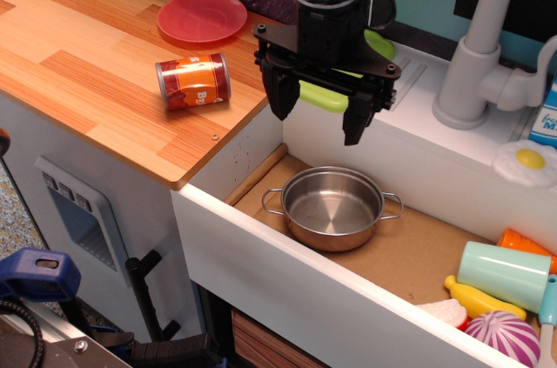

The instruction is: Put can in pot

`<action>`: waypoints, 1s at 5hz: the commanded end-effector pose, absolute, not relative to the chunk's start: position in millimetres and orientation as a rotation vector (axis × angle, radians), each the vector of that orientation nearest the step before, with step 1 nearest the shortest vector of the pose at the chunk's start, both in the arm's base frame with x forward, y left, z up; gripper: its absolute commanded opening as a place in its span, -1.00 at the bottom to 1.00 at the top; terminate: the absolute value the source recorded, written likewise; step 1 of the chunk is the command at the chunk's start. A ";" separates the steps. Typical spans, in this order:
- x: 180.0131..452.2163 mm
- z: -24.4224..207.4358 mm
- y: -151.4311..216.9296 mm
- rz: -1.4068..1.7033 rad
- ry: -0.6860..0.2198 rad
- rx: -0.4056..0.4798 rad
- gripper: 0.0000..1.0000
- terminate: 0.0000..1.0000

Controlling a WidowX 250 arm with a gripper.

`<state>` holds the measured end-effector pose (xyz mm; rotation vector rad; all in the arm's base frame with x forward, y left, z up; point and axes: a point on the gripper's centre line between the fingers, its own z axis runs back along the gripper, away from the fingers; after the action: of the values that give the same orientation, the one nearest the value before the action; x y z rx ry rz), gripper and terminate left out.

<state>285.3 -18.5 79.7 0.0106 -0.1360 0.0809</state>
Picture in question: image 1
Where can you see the white toy bread slice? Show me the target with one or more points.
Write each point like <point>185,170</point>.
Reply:
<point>449,311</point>

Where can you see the orange and brown toy can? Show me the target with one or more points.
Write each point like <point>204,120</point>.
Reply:
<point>194,81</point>

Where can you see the aluminium frame with bracket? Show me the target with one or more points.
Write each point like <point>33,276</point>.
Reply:
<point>64,344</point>

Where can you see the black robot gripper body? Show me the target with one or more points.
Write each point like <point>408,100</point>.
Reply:
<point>327,47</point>

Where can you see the green plastic cutting board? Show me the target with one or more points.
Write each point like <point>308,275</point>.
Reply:
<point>333,101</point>

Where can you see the yellow toy banana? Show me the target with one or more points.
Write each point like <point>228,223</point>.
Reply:
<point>477,302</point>

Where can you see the light blue toy spatula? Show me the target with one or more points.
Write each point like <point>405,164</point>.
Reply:
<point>547,320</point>

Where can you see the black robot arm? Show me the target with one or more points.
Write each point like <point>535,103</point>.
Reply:
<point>327,47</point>

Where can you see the grey toy faucet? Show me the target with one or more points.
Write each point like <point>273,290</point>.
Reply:
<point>475,78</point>

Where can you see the blue toy milk carton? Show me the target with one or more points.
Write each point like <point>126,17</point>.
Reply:
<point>543,130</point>

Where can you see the toy fried egg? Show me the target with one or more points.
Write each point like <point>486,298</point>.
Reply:
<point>526,163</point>

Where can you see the blue clamp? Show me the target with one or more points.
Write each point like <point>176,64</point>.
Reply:
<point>39,275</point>

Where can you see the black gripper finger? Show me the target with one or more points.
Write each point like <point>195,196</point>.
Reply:
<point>358,115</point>
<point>281,86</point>

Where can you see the orange plastic cup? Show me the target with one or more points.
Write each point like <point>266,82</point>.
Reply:
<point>514,240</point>

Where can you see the black oven door handle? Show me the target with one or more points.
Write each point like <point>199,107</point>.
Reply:
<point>137,270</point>

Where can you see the red plastic plate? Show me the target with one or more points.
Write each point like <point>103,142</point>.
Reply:
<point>201,21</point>

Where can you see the grey oven control panel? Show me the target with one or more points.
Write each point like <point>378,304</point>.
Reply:
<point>89,229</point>

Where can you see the purple toy onion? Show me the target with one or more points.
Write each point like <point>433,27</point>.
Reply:
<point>508,334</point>

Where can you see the stainless steel pot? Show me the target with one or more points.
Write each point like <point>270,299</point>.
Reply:
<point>331,208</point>

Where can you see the mint green plastic cup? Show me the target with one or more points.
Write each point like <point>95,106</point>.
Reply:
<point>516,277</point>

